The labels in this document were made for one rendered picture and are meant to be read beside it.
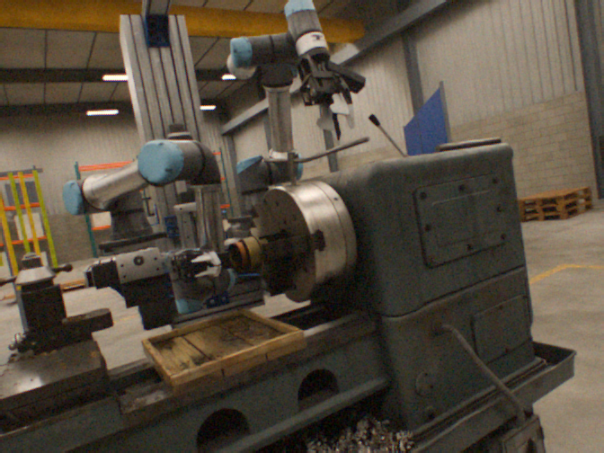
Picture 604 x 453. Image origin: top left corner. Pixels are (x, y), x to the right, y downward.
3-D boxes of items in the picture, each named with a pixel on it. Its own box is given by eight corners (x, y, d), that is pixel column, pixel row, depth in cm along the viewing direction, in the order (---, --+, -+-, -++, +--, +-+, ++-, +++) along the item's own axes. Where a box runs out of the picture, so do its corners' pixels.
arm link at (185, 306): (217, 304, 132) (210, 269, 132) (190, 315, 123) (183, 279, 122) (199, 304, 136) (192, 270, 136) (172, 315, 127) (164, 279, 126)
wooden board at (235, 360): (247, 320, 128) (244, 307, 128) (306, 346, 97) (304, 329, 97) (143, 353, 113) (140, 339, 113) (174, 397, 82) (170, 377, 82)
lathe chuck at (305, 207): (289, 277, 136) (280, 178, 129) (350, 309, 110) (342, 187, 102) (264, 284, 132) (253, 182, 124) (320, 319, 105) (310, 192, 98)
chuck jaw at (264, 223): (287, 239, 119) (270, 206, 124) (291, 228, 116) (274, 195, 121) (250, 247, 114) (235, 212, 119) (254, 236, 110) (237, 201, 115)
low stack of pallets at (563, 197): (549, 211, 879) (546, 190, 875) (595, 208, 809) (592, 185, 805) (517, 222, 807) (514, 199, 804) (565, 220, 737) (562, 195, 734)
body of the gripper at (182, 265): (184, 284, 106) (173, 280, 116) (217, 276, 110) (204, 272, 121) (178, 254, 105) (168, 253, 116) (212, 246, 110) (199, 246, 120)
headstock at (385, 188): (425, 257, 176) (411, 163, 173) (537, 263, 134) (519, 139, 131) (301, 297, 146) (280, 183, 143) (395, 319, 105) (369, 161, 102)
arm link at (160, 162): (102, 215, 154) (210, 174, 126) (62, 221, 141) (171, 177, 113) (93, 182, 153) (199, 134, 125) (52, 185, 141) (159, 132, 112)
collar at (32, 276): (57, 275, 98) (54, 262, 98) (57, 278, 92) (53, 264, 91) (17, 284, 95) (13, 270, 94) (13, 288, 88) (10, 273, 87)
